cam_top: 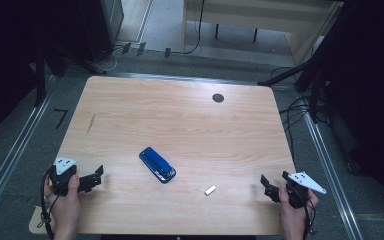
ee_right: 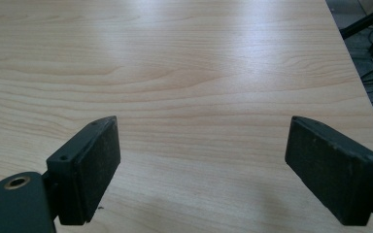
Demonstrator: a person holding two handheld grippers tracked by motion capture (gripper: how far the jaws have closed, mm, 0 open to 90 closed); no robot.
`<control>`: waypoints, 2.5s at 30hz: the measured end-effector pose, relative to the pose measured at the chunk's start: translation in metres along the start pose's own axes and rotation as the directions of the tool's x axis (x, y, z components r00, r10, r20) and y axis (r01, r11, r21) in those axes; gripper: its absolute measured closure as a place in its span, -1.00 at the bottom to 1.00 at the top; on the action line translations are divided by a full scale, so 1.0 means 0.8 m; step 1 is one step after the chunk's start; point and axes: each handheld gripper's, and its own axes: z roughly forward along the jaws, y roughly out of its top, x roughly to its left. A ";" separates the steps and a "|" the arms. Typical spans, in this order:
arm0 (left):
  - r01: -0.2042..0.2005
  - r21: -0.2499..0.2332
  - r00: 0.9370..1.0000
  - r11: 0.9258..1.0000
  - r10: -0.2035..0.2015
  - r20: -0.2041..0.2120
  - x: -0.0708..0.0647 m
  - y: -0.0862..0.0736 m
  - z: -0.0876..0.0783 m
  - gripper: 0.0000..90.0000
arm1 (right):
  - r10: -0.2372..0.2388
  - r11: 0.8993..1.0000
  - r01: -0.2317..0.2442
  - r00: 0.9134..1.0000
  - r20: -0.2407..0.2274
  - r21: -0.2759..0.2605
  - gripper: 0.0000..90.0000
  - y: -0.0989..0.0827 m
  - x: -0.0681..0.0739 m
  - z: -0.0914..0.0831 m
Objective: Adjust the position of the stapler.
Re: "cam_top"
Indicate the blue stapler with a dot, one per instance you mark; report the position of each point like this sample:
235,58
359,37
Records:
156,165

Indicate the black plug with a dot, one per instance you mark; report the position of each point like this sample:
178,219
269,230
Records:
126,48
141,49
167,52

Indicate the person's left hand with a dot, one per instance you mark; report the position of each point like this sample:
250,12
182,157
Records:
65,210

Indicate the dark cabinet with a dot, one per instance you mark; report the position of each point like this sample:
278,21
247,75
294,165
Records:
101,23

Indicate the black metal stand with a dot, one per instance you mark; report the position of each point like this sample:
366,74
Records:
40,73
313,76

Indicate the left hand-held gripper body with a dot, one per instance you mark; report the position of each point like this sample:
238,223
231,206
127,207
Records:
61,178

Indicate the metal floor rail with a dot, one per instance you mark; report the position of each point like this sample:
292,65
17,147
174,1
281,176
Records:
180,79
13,156
333,180

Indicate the person's right hand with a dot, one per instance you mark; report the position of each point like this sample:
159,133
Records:
295,218

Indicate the light wooden bench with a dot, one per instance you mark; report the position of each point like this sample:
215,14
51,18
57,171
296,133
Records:
263,15

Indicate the dark round table grommet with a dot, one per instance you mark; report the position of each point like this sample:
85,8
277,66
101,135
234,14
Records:
218,98

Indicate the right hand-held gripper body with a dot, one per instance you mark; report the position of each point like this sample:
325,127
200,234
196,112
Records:
298,190

